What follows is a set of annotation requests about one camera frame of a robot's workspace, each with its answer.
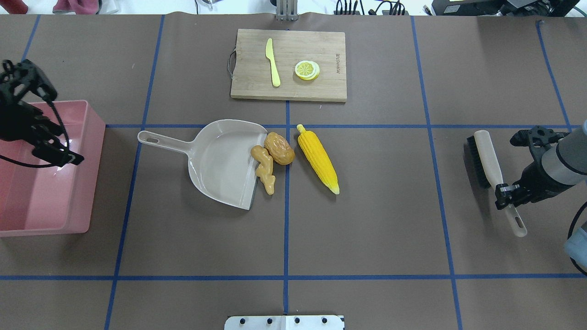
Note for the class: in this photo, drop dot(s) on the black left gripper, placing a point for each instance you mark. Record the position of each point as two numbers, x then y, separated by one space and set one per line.
17 123

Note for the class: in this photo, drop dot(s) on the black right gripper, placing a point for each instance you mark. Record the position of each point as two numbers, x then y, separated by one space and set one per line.
535 176

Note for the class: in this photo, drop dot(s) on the beige hand brush black bristles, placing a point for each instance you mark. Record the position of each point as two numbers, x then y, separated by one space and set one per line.
489 174

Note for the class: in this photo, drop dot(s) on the beige plastic dustpan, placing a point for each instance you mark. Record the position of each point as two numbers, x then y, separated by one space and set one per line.
220 165

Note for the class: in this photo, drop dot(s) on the yellow toy corn cob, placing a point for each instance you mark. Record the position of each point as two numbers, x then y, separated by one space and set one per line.
318 158

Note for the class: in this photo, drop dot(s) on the tan toy ginger root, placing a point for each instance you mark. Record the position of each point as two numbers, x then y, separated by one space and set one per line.
265 168

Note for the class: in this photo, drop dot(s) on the brown toy potato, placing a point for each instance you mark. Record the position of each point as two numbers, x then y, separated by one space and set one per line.
279 149

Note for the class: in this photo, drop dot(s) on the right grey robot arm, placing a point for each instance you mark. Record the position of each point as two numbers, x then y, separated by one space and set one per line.
559 163

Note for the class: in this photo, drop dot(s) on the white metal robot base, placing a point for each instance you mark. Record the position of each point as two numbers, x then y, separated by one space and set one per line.
285 322

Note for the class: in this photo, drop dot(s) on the pink plastic bin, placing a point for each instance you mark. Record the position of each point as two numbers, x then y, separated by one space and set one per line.
55 200

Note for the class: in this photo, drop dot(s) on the red cloth at table edge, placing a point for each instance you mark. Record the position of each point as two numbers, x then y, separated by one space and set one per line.
79 7

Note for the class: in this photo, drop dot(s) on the black equipment at table corner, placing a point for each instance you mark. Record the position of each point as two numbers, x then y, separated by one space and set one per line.
516 8

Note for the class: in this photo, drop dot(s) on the yellow lemon slices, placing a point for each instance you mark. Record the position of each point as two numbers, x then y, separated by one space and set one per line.
307 70

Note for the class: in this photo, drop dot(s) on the yellow plastic knife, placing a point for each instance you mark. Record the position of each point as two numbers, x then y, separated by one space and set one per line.
275 77

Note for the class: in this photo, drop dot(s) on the wooden cutting board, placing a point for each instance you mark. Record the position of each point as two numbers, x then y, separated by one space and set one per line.
251 76

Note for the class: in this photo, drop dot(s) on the grey metal camera post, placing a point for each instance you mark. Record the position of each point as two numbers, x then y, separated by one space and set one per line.
286 10

